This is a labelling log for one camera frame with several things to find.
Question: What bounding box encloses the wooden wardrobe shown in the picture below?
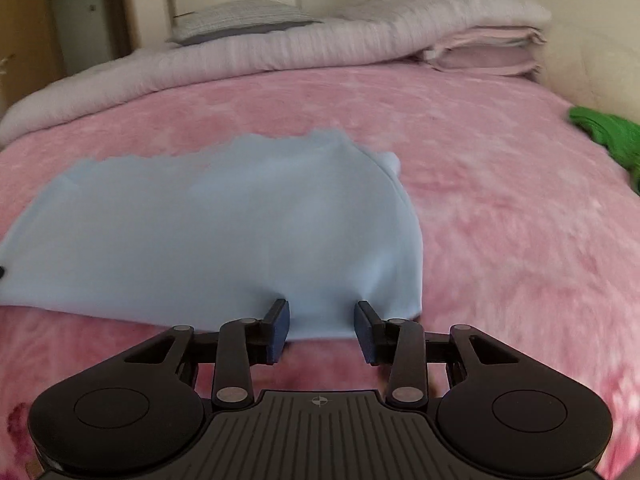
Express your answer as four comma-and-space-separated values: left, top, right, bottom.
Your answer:
0, 0, 67, 117

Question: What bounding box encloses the grey checked pillow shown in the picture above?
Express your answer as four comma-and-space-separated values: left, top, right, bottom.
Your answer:
167, 0, 322, 45

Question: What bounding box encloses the light blue garment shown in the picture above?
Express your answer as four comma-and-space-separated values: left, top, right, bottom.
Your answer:
0, 129, 425, 342

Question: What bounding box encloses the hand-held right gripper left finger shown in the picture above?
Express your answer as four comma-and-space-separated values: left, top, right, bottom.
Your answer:
122, 299, 292, 409

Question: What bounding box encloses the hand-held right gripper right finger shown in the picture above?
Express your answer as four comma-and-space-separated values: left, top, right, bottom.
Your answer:
353, 301, 524, 409

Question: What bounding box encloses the white ribbed quilt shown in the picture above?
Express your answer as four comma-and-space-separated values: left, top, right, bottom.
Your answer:
0, 0, 552, 147

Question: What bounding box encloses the green cloth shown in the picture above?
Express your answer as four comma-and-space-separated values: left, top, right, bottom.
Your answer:
569, 105, 640, 182

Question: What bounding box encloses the folded pink quilt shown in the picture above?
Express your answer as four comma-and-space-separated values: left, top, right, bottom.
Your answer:
417, 25, 547, 79

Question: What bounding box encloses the pink floral blanket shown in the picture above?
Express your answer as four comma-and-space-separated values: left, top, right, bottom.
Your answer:
0, 57, 640, 480

